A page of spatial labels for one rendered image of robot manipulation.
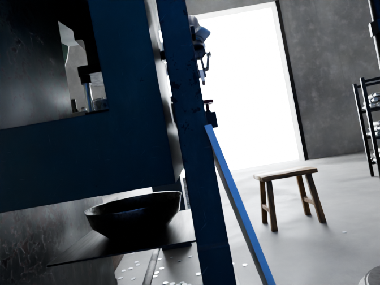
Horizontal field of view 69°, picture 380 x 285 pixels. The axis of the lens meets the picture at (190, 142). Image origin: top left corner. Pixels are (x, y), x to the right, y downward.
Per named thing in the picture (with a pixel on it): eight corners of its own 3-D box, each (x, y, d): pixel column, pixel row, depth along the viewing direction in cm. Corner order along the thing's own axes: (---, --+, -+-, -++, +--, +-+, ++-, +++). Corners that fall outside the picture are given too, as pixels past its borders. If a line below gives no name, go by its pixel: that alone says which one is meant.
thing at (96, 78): (95, 93, 107) (93, 79, 107) (146, 84, 107) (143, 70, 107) (78, 83, 91) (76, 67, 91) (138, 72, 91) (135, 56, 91)
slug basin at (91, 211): (106, 224, 115) (103, 201, 115) (187, 211, 115) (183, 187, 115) (70, 255, 81) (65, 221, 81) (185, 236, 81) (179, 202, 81)
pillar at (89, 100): (89, 113, 94) (82, 73, 95) (95, 112, 94) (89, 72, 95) (86, 113, 92) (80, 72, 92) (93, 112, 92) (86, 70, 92)
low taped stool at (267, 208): (310, 214, 188) (301, 165, 189) (328, 223, 164) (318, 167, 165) (260, 223, 188) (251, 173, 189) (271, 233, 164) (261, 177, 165)
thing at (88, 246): (98, 226, 118) (98, 224, 118) (198, 209, 118) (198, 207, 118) (46, 267, 76) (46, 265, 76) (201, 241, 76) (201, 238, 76)
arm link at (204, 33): (185, 45, 138) (186, 53, 136) (182, 24, 127) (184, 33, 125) (210, 40, 138) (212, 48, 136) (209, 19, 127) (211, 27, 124)
